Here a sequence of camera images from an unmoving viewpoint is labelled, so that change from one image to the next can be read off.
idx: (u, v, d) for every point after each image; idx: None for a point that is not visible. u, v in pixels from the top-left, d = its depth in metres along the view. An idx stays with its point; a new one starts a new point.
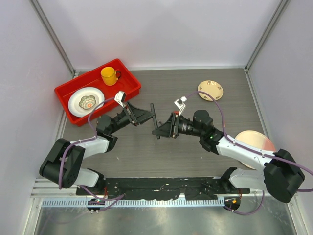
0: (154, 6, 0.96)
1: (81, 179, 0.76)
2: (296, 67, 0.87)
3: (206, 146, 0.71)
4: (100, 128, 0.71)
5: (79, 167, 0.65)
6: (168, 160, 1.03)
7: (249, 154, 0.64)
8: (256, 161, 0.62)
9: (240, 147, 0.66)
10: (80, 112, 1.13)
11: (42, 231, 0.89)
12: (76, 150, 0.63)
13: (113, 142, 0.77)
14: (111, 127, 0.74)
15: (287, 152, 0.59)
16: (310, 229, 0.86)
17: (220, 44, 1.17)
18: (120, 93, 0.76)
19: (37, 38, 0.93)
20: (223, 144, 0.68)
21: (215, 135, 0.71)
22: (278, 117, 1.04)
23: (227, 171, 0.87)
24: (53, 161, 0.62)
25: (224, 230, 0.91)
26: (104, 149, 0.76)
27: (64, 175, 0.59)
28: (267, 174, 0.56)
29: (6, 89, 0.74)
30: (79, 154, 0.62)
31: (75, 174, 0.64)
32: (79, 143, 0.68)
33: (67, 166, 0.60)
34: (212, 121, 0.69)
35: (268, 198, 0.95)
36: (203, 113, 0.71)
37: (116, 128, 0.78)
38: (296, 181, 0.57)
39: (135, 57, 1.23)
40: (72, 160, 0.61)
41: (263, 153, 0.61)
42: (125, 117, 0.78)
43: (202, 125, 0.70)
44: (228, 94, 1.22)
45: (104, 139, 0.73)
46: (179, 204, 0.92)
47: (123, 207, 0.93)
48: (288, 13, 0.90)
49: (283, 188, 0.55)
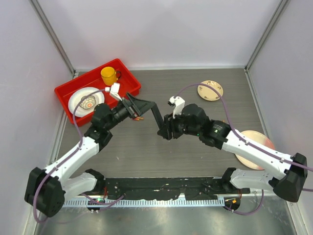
0: (154, 6, 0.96)
1: (76, 191, 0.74)
2: (296, 67, 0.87)
3: (209, 141, 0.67)
4: (97, 117, 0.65)
5: (61, 194, 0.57)
6: (168, 160, 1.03)
7: (265, 157, 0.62)
8: (273, 166, 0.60)
9: (253, 146, 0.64)
10: (80, 112, 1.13)
11: (42, 231, 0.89)
12: (49, 183, 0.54)
13: (107, 139, 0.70)
14: (108, 119, 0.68)
15: (303, 157, 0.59)
16: (309, 229, 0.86)
17: (220, 44, 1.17)
18: (116, 85, 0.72)
19: (36, 38, 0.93)
20: (234, 143, 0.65)
21: (218, 128, 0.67)
22: (278, 117, 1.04)
23: (227, 173, 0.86)
24: (32, 194, 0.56)
25: (224, 231, 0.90)
26: (96, 151, 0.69)
27: (45, 210, 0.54)
28: (288, 183, 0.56)
29: (6, 89, 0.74)
30: (53, 190, 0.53)
31: (59, 201, 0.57)
32: (56, 169, 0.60)
33: (44, 201, 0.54)
34: (202, 111, 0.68)
35: (268, 198, 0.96)
36: (191, 106, 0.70)
37: (113, 123, 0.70)
38: (302, 181, 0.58)
39: (135, 57, 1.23)
40: (48, 197, 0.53)
41: (282, 159, 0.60)
42: (123, 109, 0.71)
43: (193, 118, 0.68)
44: (227, 95, 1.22)
45: (91, 145, 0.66)
46: (179, 204, 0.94)
47: (123, 207, 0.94)
48: (288, 13, 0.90)
49: (298, 193, 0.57)
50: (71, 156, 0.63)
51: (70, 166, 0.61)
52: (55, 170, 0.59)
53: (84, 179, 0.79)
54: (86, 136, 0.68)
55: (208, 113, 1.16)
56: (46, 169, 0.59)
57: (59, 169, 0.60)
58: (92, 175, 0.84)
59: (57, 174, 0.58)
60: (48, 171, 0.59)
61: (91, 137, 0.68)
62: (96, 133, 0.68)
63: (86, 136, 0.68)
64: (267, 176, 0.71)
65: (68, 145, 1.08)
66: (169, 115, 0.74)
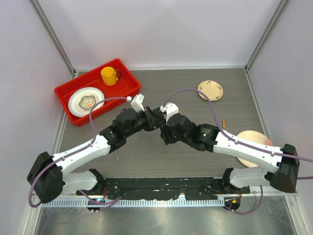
0: (154, 6, 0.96)
1: (75, 186, 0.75)
2: (296, 67, 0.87)
3: (200, 147, 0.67)
4: (121, 118, 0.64)
5: (60, 184, 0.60)
6: (167, 160, 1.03)
7: (257, 154, 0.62)
8: (266, 161, 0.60)
9: (243, 145, 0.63)
10: (80, 112, 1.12)
11: (42, 231, 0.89)
12: (52, 172, 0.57)
13: (120, 143, 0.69)
14: (130, 125, 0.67)
15: (293, 147, 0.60)
16: (309, 229, 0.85)
17: (220, 44, 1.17)
18: (140, 96, 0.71)
19: (36, 38, 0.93)
20: (224, 144, 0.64)
21: (207, 131, 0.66)
22: (278, 117, 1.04)
23: (226, 173, 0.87)
24: (34, 176, 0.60)
25: (224, 231, 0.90)
26: (105, 151, 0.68)
27: (40, 195, 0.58)
28: (283, 175, 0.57)
29: (6, 89, 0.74)
30: (54, 179, 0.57)
31: (56, 191, 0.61)
32: (63, 159, 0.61)
33: (42, 188, 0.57)
34: (185, 119, 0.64)
35: (268, 199, 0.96)
36: (176, 117, 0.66)
37: (131, 129, 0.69)
38: (296, 171, 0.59)
39: (135, 57, 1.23)
40: (45, 186, 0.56)
41: (273, 152, 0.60)
42: (144, 119, 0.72)
43: (179, 128, 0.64)
44: (227, 94, 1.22)
45: (102, 145, 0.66)
46: (179, 204, 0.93)
47: (123, 207, 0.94)
48: (288, 13, 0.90)
49: (293, 184, 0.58)
50: (81, 151, 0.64)
51: (77, 159, 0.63)
52: (61, 160, 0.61)
53: (85, 178, 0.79)
54: (101, 134, 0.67)
55: (208, 113, 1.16)
56: (55, 155, 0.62)
57: (65, 160, 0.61)
58: (95, 176, 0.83)
59: (62, 165, 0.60)
60: (55, 158, 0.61)
61: (105, 137, 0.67)
62: (111, 134, 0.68)
63: (100, 135, 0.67)
64: (263, 171, 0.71)
65: (68, 145, 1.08)
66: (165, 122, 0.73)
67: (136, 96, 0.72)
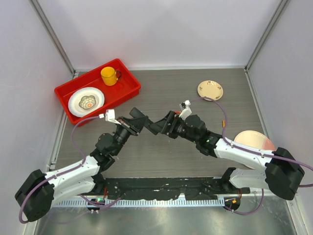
0: (154, 6, 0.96)
1: (68, 195, 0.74)
2: (296, 66, 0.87)
3: (204, 151, 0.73)
4: (100, 146, 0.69)
5: (49, 203, 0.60)
6: (167, 160, 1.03)
7: (249, 155, 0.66)
8: (256, 162, 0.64)
9: (238, 148, 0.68)
10: (80, 112, 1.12)
11: (42, 231, 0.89)
12: (44, 189, 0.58)
13: (108, 164, 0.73)
14: (112, 149, 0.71)
15: (285, 150, 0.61)
16: (310, 230, 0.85)
17: (220, 44, 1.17)
18: (109, 113, 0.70)
19: (37, 39, 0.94)
20: (222, 147, 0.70)
21: (212, 138, 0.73)
22: (278, 117, 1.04)
23: (227, 171, 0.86)
24: (24, 193, 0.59)
25: (223, 230, 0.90)
26: (95, 171, 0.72)
27: (28, 212, 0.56)
28: (269, 174, 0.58)
29: (7, 89, 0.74)
30: (46, 197, 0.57)
31: (44, 209, 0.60)
32: (55, 176, 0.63)
33: (30, 206, 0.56)
34: (203, 124, 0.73)
35: (268, 198, 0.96)
36: (194, 119, 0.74)
37: (118, 149, 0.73)
38: (297, 177, 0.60)
39: (136, 57, 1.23)
40: (34, 203, 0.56)
41: (263, 153, 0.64)
42: (124, 131, 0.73)
43: (195, 129, 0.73)
44: (227, 94, 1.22)
45: (93, 165, 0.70)
46: (179, 204, 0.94)
47: (123, 207, 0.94)
48: (288, 13, 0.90)
49: (285, 186, 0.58)
50: (73, 170, 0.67)
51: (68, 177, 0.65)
52: (53, 178, 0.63)
53: (80, 184, 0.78)
54: (92, 155, 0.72)
55: (208, 113, 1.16)
56: (47, 173, 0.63)
57: (57, 178, 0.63)
58: (92, 178, 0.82)
59: (54, 183, 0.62)
60: (47, 176, 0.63)
61: (95, 158, 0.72)
62: (100, 155, 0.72)
63: (91, 155, 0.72)
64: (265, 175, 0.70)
65: (68, 145, 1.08)
66: (176, 113, 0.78)
67: (107, 111, 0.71)
